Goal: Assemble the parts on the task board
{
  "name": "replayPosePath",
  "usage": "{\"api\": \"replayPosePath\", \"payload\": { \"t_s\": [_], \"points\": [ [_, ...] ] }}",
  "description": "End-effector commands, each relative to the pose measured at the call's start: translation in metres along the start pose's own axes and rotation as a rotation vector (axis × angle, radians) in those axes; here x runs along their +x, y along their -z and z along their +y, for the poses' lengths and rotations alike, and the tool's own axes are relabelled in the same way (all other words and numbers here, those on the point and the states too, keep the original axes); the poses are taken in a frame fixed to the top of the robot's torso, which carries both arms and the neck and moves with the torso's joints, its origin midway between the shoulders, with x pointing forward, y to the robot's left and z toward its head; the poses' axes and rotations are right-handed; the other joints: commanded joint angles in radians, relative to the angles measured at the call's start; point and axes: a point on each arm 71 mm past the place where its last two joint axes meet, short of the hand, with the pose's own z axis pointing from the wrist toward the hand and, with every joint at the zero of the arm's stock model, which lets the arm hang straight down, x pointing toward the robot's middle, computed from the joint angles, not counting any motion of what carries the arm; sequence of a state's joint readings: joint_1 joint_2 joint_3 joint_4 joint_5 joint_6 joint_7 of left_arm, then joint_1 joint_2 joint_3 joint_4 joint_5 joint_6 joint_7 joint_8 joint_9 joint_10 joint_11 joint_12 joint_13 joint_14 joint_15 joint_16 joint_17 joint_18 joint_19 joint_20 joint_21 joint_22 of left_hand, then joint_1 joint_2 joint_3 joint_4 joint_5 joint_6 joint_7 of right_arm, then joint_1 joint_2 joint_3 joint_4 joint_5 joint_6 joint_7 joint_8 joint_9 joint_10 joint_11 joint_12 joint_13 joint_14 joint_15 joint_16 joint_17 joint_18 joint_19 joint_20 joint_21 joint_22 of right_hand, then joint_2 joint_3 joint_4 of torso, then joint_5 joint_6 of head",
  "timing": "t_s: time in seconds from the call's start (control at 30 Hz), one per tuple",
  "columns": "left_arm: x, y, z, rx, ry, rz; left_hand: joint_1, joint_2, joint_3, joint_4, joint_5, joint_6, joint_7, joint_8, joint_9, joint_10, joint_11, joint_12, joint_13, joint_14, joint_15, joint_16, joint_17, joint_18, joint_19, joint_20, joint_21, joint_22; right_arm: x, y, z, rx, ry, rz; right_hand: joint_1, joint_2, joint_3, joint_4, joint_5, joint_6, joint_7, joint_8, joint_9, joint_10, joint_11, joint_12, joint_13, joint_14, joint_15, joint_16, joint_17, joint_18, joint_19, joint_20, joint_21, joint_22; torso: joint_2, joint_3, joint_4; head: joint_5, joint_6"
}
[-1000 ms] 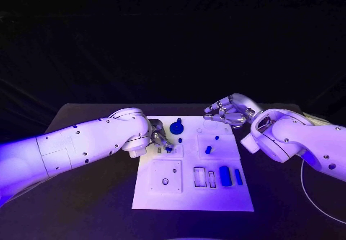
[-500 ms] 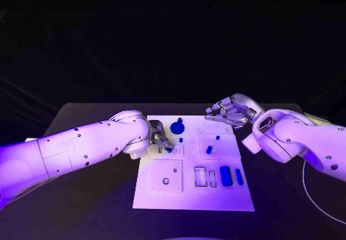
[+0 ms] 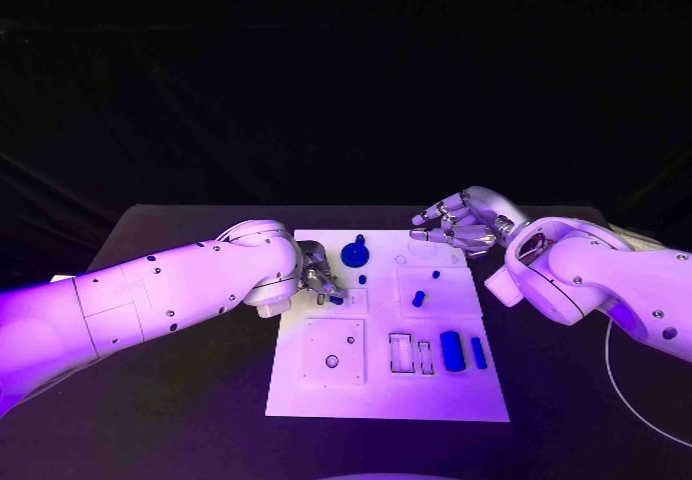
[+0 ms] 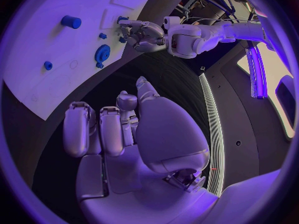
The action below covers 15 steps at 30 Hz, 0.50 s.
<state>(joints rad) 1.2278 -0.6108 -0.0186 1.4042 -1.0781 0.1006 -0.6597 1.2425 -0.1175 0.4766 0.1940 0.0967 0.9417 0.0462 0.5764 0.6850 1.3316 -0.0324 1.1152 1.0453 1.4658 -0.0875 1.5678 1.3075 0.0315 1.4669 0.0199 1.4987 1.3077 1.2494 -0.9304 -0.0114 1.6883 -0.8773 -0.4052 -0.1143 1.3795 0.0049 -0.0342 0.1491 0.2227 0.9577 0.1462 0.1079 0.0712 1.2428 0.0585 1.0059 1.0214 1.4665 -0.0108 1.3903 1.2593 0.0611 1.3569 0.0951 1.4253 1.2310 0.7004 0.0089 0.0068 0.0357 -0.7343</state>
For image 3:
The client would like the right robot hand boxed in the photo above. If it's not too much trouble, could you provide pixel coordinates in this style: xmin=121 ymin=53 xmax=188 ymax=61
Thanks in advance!
xmin=408 ymin=185 xmax=535 ymax=260

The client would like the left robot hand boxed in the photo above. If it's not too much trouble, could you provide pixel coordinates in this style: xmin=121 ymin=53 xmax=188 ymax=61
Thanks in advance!
xmin=294 ymin=240 xmax=349 ymax=301

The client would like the white task board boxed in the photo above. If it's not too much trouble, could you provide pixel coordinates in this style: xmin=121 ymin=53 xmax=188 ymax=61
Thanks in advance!
xmin=264 ymin=229 xmax=512 ymax=423

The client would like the blue gear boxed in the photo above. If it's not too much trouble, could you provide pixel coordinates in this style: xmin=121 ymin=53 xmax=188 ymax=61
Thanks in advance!
xmin=339 ymin=234 xmax=372 ymax=269

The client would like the thick blue cylinder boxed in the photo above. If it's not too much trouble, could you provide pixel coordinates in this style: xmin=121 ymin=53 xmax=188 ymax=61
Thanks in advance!
xmin=438 ymin=330 xmax=467 ymax=373

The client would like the white cable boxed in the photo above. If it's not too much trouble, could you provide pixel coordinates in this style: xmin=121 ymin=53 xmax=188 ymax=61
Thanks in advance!
xmin=604 ymin=317 xmax=692 ymax=450

